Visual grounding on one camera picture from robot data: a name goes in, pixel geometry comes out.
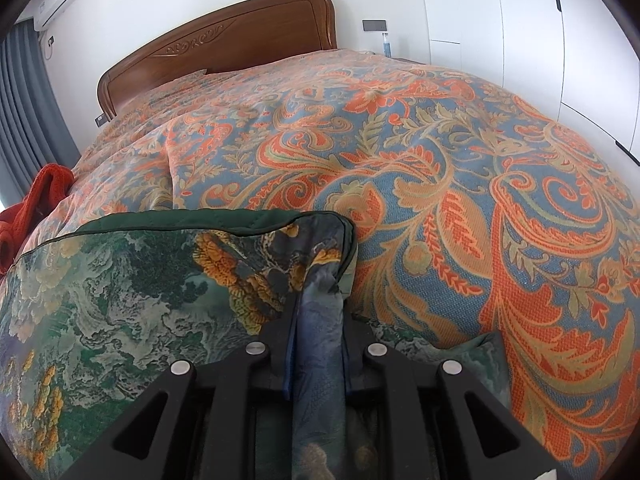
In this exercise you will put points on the small blue bottle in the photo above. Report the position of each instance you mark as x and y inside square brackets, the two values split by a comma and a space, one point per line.
[386, 46]

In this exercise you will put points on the grey wall switch panel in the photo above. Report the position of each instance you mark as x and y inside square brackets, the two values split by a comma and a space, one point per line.
[375, 25]

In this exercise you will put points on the orange fleece garment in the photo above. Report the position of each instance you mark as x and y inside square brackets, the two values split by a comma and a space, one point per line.
[35, 210]

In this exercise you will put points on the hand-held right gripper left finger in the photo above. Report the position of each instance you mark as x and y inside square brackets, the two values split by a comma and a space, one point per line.
[288, 360]

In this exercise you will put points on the wooden headboard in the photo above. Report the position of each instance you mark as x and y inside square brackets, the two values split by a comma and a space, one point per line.
[225, 40]

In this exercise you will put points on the floral orange blue bedspread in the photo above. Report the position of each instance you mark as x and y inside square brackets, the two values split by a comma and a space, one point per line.
[450, 185]

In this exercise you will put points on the green patterned jacket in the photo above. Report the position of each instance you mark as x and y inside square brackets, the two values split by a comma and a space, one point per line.
[125, 285]

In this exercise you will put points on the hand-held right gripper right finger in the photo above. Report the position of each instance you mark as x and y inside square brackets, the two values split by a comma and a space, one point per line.
[357, 355]

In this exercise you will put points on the white wardrobe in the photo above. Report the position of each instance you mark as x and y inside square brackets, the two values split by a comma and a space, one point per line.
[525, 35]

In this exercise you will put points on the grey curtain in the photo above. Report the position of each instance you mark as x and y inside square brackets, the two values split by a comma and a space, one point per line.
[25, 120]

